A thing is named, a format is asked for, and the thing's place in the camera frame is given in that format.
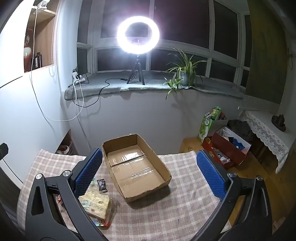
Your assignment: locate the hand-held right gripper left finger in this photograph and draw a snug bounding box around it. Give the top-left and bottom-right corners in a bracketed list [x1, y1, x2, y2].
[25, 148, 103, 241]

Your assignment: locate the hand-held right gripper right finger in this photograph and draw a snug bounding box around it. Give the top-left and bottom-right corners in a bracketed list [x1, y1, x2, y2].
[196, 149, 272, 241]

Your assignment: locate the black candy packet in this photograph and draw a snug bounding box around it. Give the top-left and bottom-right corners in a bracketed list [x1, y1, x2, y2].
[96, 178, 109, 193]

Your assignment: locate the clear sandwich bread packet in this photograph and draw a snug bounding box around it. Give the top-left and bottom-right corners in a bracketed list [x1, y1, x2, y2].
[78, 192, 113, 223]

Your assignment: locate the cardboard box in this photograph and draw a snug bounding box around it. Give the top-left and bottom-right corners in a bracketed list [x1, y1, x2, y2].
[102, 133, 172, 203]

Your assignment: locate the white plastic basket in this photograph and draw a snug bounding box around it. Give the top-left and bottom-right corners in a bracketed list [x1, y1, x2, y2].
[55, 139, 77, 155]

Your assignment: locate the red storage box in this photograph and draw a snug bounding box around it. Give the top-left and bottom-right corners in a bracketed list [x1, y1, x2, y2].
[202, 126, 252, 169]

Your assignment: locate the green tall carton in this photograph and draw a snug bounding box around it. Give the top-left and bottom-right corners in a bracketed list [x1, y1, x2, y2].
[198, 107, 222, 142]

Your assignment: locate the black bag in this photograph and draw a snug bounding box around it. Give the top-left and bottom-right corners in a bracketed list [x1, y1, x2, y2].
[228, 119, 253, 144]

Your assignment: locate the white lace tablecloth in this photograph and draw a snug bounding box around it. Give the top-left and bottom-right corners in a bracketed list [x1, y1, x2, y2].
[240, 95, 296, 173]

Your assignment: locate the dark figurine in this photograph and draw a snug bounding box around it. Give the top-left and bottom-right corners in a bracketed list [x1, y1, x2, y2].
[271, 113, 287, 132]

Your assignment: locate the white power strip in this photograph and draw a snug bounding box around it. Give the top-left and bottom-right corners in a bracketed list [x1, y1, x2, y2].
[72, 72, 86, 84]

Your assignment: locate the potted spider plant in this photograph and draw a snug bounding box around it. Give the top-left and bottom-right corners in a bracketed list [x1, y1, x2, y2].
[163, 47, 208, 100]

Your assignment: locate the red white vase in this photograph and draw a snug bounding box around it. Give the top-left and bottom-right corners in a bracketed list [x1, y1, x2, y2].
[24, 28, 33, 72]

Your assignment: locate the brown curtain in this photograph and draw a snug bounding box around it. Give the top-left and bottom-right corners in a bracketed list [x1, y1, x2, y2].
[245, 0, 296, 109]

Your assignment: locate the white framed window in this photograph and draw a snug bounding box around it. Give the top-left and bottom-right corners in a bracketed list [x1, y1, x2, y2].
[76, 0, 252, 87]

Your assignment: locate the white device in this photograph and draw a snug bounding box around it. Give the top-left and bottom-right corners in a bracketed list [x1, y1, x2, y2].
[32, 0, 50, 11]

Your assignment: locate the black cable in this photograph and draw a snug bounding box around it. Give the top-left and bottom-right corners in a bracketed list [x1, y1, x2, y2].
[73, 77, 128, 108]

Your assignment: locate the wooden wall shelf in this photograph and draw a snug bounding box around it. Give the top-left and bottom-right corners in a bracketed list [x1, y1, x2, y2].
[24, 0, 57, 73]

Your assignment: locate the white cable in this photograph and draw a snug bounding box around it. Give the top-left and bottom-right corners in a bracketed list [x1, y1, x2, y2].
[29, 6, 84, 122]

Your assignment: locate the white ring light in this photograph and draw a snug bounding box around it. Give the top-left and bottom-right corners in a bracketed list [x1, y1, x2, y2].
[116, 16, 160, 55]

